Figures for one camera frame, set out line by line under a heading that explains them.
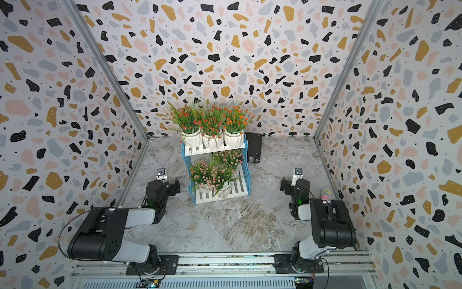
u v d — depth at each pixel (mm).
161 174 793
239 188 952
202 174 851
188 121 698
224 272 731
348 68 891
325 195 922
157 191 698
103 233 444
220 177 816
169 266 733
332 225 461
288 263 731
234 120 705
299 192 720
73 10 692
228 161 873
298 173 818
